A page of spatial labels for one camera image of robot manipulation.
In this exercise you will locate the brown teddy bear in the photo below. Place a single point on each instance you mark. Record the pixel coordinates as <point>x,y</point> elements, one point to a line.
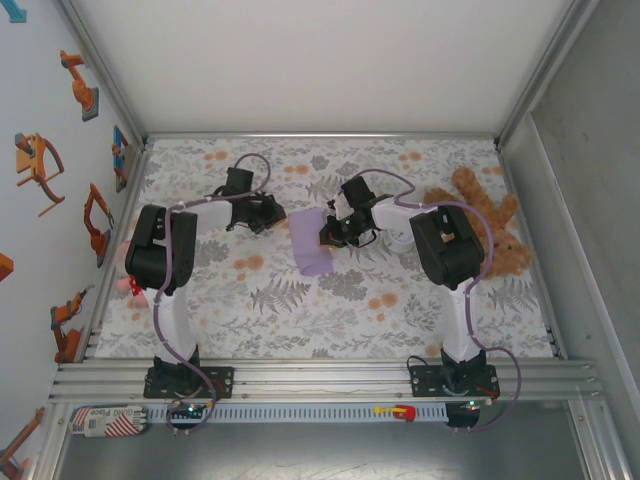
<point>470,190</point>

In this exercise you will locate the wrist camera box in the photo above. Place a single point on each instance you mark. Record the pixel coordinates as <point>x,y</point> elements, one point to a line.
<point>357,190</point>
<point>240,181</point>

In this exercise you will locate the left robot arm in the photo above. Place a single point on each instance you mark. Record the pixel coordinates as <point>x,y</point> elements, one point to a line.
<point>150,250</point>

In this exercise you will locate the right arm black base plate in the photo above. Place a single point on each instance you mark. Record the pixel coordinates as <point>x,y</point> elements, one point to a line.
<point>422,382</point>

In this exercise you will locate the aluminium frame leg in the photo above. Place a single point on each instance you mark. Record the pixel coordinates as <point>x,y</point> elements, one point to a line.
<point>50,445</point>
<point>597,445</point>

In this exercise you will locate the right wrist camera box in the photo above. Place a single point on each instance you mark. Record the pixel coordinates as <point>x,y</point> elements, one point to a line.
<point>357,190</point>

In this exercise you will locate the purple cloth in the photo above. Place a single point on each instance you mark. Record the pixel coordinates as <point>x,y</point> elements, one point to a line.
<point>307,240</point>

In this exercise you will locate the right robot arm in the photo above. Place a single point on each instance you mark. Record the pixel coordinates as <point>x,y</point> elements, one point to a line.
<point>445,250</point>

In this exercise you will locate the aluminium frame post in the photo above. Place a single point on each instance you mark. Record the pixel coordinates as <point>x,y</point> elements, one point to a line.
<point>545,70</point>
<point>105,70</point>

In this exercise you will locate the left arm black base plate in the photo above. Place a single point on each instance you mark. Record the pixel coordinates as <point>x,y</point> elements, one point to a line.
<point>222,382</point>

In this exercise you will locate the orange claw machine wall sticker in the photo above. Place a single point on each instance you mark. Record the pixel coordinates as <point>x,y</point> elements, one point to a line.
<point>32,160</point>

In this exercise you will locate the pink plush toy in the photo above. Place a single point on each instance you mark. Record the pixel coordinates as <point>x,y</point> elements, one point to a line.
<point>135,287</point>

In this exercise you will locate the aluminium mounting rail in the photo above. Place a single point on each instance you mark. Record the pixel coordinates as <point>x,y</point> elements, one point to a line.
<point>325,380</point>

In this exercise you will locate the blue block wall sticker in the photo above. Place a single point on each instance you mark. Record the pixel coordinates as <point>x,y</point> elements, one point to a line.
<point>17,12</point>

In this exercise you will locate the orange block wall sticker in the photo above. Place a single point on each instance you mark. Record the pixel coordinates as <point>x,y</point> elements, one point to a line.
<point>5,267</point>

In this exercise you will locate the floral tablecloth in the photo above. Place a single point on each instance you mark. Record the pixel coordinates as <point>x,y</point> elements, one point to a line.
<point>325,320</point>

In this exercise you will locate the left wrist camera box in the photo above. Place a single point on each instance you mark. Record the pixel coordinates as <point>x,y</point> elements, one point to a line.
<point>240,181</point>

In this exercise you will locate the red yellow connector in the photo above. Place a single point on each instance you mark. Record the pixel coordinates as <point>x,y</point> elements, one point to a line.
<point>405,412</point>

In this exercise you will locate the aluminium side rail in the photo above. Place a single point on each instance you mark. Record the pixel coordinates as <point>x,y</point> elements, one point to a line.
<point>134,185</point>
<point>506,170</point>

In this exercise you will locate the aluminium frame cross bar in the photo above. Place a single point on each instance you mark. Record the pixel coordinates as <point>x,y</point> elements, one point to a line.
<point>320,135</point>

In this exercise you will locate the blue orange wall sticker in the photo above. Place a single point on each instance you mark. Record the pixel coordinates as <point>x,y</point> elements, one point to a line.
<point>120,150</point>

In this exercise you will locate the red striped printed pack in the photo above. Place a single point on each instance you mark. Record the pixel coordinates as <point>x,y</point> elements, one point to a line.
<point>107,422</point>

